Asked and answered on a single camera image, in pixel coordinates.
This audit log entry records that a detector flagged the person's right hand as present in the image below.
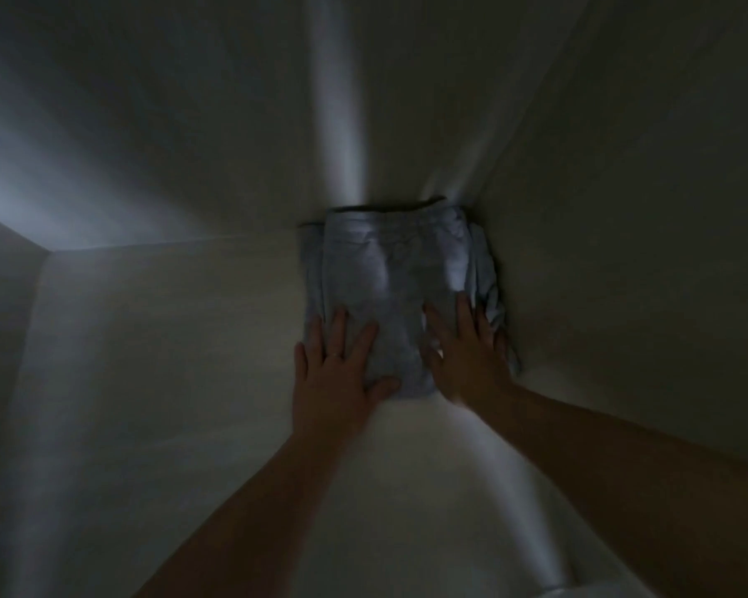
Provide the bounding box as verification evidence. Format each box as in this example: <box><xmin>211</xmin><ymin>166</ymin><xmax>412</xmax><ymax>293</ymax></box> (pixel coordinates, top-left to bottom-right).
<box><xmin>420</xmin><ymin>292</ymin><xmax>521</xmax><ymax>412</ymax></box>

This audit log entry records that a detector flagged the person's left hand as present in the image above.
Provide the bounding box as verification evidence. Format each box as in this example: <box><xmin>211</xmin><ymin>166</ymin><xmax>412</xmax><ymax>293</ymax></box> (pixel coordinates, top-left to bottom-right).
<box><xmin>290</xmin><ymin>305</ymin><xmax>403</xmax><ymax>446</ymax></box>

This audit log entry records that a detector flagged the blue-grey garment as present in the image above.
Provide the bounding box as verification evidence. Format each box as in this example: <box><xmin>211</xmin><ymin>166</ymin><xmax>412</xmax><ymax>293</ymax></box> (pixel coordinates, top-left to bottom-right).
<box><xmin>297</xmin><ymin>199</ymin><xmax>519</xmax><ymax>399</ymax></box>

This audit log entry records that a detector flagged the person's left forearm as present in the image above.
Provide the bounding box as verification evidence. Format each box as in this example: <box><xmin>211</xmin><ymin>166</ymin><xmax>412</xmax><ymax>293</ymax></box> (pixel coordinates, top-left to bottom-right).
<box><xmin>137</xmin><ymin>423</ymin><xmax>376</xmax><ymax>598</ymax></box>

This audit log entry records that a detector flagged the person's right forearm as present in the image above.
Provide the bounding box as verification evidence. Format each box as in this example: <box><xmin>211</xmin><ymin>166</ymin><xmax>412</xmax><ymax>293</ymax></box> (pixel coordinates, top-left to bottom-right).
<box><xmin>474</xmin><ymin>382</ymin><xmax>748</xmax><ymax>598</ymax></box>

